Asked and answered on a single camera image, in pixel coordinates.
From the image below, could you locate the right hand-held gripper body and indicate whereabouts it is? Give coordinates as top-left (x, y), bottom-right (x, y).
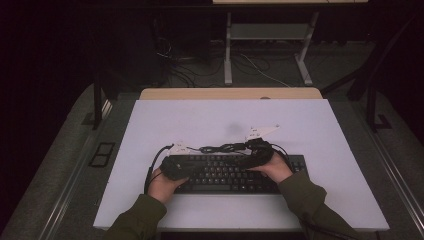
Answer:
top-left (234, 124), bottom-right (280, 169)

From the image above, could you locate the black metal stand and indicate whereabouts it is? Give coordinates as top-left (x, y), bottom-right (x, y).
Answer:
top-left (81, 74), bottom-right (114, 131)
top-left (365, 83), bottom-right (393, 133)

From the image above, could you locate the hand-held gripper cable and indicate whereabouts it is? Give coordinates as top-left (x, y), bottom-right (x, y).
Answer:
top-left (270, 143), bottom-right (364, 240)
top-left (143, 143), bottom-right (175, 195)

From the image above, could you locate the grey metal desk frame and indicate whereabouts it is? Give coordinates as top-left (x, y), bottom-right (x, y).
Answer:
top-left (223, 12), bottom-right (320, 87)

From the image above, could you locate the metal floor rail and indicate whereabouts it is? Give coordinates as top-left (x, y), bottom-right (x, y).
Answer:
top-left (361, 119), bottom-right (424, 231)
top-left (39, 99), bottom-right (113, 240)

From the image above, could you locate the bundle of dark floor cables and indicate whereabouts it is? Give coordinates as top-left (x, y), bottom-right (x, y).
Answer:
top-left (154, 36), bottom-right (224, 88)

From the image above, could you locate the right hand-held gripper cable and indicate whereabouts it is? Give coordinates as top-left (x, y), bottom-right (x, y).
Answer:
top-left (270, 143), bottom-right (364, 240)

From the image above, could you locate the person's left hand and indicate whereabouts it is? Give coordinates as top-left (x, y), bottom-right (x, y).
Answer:
top-left (147, 167), bottom-right (189, 204)

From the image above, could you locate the person's right hand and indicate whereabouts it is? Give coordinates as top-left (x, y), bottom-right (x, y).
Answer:
top-left (248, 151), bottom-right (294, 185)

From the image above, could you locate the left hand-held gripper cable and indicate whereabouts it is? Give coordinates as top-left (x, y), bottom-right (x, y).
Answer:
top-left (143, 143), bottom-right (175, 195)

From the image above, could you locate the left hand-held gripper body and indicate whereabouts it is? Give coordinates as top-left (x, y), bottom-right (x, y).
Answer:
top-left (159, 140), bottom-right (195, 182)

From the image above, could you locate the white floor cable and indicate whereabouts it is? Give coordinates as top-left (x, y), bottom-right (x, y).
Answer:
top-left (239, 53), bottom-right (292, 88)

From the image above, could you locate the black keyboard cable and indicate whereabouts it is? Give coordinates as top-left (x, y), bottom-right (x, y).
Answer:
top-left (186, 142), bottom-right (249, 156)

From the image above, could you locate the white board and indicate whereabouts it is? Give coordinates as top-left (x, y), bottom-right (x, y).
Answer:
top-left (93, 98), bottom-right (390, 232)

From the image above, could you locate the black computer keyboard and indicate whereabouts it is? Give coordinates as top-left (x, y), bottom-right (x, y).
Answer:
top-left (173, 153), bottom-right (309, 195)

